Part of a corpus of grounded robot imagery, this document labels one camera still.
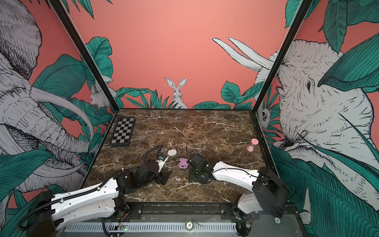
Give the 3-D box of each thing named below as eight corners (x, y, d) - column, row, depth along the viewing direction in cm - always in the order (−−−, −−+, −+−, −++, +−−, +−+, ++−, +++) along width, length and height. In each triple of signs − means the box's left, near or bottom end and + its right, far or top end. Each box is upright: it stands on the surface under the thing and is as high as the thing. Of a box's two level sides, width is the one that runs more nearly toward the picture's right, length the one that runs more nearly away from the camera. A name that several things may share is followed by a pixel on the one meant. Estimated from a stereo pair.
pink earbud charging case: (178, 169, 91) (178, 167, 89) (179, 159, 95) (178, 158, 93) (188, 169, 91) (188, 167, 89) (188, 159, 95) (188, 158, 93)
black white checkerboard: (112, 147, 100) (109, 144, 97) (120, 120, 116) (118, 116, 113) (129, 146, 101) (127, 143, 97) (135, 119, 117) (133, 115, 113)
